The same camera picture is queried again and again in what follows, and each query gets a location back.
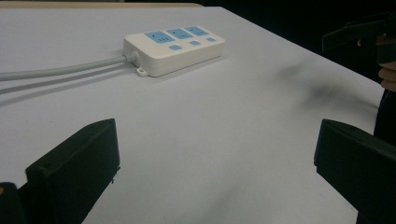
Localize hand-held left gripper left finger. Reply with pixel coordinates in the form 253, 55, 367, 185
18, 118, 121, 224

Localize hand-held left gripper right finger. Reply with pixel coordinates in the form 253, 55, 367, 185
313, 119, 396, 224

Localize white power strip blue sockets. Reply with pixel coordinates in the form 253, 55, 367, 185
122, 25, 226, 78

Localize grey power strip cable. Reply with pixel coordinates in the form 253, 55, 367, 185
0, 50, 140, 82

